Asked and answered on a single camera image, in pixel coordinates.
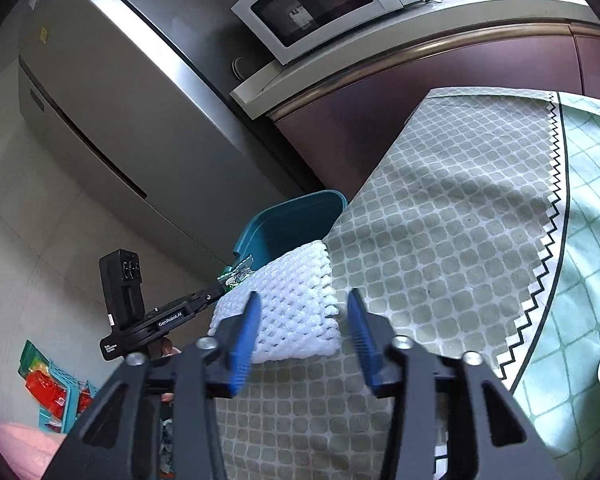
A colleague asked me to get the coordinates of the red snack packet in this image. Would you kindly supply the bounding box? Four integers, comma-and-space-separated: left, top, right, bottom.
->
20, 340, 63, 411

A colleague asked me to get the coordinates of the maroon kitchen base cabinet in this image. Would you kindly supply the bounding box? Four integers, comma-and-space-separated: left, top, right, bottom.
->
230, 0, 600, 201

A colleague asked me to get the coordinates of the green snack wrapper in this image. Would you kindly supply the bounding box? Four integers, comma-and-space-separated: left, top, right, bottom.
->
217, 255, 255, 293

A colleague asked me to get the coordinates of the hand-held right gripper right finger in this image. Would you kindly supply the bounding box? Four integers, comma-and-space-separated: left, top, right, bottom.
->
347, 289, 563, 480

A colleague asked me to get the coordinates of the white microwave oven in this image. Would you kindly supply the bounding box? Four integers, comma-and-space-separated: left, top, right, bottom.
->
231, 0, 431, 66

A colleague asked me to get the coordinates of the teal plastic crate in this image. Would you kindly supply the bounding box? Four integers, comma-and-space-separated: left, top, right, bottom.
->
39, 360, 98, 436

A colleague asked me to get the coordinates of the teal plastic bin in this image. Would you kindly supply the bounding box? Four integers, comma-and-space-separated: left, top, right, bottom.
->
231, 190, 349, 272

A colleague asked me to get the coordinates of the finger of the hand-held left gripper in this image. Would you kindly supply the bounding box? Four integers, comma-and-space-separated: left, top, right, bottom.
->
187, 284, 227, 313

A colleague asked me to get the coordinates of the grey refrigerator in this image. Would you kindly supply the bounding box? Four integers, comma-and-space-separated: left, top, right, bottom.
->
17, 0, 326, 271

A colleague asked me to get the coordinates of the person's pink clothing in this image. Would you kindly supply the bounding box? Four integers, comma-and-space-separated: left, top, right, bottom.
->
0, 421, 66, 480

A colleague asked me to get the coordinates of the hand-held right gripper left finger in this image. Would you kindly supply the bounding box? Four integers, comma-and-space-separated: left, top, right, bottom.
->
42, 291, 263, 480

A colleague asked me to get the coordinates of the white foam fruit net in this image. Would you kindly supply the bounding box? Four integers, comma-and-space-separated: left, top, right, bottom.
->
207, 241, 342, 363

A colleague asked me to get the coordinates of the checked green tablecloth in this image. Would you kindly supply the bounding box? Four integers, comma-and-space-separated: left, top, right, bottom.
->
215, 87, 600, 480

